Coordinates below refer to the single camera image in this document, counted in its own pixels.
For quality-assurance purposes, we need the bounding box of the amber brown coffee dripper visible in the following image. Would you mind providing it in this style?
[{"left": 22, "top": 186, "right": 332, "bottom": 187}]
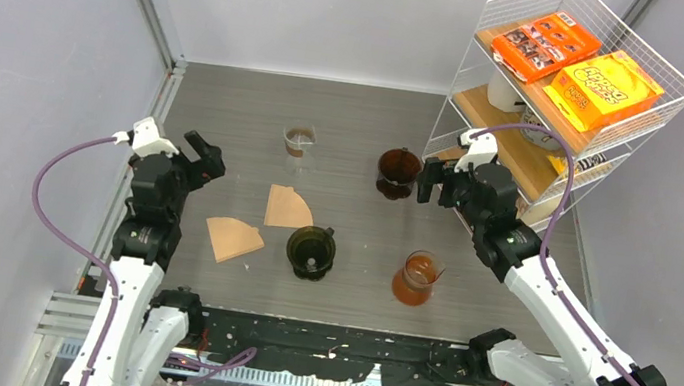
[{"left": 375, "top": 147, "right": 422, "bottom": 201}]

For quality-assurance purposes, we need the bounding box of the brown paper coffee filter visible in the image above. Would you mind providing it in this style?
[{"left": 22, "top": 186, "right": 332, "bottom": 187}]
[{"left": 264, "top": 184, "right": 314, "bottom": 229}]

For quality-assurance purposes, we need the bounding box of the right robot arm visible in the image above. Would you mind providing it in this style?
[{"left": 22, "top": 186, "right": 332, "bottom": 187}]
[{"left": 417, "top": 157, "right": 667, "bottom": 386}]

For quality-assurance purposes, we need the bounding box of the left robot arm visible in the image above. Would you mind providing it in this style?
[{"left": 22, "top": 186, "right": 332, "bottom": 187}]
[{"left": 58, "top": 117, "right": 226, "bottom": 386}]

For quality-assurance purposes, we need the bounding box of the dark green coffee dripper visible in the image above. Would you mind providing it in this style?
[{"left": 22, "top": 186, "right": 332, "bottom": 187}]
[{"left": 286, "top": 225, "right": 337, "bottom": 282}]

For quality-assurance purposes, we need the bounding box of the yellow black snack packet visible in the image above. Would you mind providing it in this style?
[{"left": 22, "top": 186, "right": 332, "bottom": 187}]
[{"left": 546, "top": 153, "right": 608, "bottom": 179}]

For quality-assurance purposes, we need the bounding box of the clear glass beaker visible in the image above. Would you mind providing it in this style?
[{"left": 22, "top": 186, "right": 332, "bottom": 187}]
[{"left": 282, "top": 121, "right": 317, "bottom": 176}]

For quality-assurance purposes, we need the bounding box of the white ceramic mug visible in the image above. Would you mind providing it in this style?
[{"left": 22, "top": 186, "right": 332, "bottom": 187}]
[{"left": 487, "top": 71, "right": 526, "bottom": 113}]

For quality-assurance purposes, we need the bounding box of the orange glass carafe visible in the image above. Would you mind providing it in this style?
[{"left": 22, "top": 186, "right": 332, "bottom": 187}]
[{"left": 391, "top": 250, "right": 446, "bottom": 307}]

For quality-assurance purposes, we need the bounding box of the yellow snack box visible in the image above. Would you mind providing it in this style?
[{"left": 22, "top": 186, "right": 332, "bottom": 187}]
[{"left": 543, "top": 50, "right": 664, "bottom": 133}]

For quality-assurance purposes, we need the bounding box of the orange snack box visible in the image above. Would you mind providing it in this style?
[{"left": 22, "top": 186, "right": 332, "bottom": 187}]
[{"left": 491, "top": 11, "right": 602, "bottom": 85}]

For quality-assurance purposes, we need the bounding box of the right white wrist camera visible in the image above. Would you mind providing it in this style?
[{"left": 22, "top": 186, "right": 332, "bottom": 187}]
[{"left": 454, "top": 128, "right": 498, "bottom": 173}]

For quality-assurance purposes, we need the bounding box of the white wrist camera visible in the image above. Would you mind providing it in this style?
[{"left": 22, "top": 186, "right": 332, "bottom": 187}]
[
  {"left": 112, "top": 116, "right": 180, "bottom": 158},
  {"left": 454, "top": 128, "right": 498, "bottom": 173}
]

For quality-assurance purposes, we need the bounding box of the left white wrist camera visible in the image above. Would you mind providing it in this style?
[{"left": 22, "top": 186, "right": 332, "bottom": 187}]
[{"left": 112, "top": 116, "right": 180, "bottom": 158}]

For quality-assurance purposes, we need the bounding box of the white wire shelf rack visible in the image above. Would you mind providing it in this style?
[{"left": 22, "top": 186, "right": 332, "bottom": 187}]
[{"left": 412, "top": 0, "right": 684, "bottom": 254}]

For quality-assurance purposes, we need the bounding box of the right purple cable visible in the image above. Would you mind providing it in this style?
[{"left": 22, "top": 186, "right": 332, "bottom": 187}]
[{"left": 433, "top": 115, "right": 684, "bottom": 386}]

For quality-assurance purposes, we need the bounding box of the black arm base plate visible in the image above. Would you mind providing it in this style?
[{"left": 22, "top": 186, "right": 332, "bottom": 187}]
[{"left": 167, "top": 301, "right": 513, "bottom": 386}]

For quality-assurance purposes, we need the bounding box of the aluminium frame rail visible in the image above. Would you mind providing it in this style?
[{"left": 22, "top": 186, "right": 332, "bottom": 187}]
[{"left": 31, "top": 289, "right": 639, "bottom": 386}]

